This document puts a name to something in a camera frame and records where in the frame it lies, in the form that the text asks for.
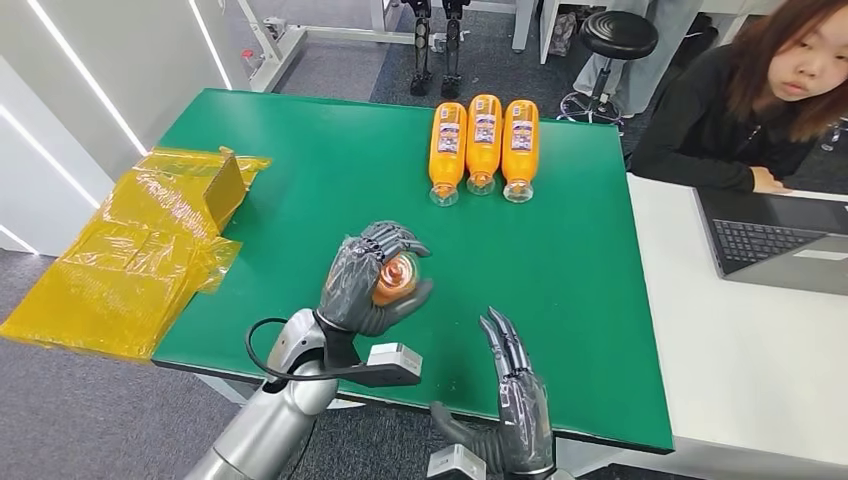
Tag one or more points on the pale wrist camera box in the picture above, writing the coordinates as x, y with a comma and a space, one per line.
456, 464
397, 359

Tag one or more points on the white table leg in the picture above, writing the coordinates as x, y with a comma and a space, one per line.
222, 387

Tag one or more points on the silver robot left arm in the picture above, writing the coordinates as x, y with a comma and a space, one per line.
278, 417

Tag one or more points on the black robot leg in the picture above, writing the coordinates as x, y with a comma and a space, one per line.
453, 50
420, 46

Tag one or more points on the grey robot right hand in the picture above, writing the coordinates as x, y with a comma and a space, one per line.
523, 424

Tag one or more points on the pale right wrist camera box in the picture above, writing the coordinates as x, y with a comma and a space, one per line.
456, 464

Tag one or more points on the black round stool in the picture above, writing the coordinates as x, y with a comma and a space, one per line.
619, 34

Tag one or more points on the white metal stand frame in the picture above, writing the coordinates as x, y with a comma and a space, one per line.
285, 43

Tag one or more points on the cardboard box in yellow film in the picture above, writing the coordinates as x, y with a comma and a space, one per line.
139, 258

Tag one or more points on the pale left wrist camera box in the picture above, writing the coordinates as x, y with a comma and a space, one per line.
397, 359

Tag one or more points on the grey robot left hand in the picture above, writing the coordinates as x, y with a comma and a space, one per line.
348, 291

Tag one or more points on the seated person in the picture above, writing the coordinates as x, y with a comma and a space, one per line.
715, 122

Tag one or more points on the grey laptop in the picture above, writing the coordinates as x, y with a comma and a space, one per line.
768, 235

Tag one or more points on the patterned bag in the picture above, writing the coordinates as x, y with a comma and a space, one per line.
563, 33

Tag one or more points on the orange bottle with clear cap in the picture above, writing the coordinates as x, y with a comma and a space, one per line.
520, 147
484, 140
396, 278
448, 147

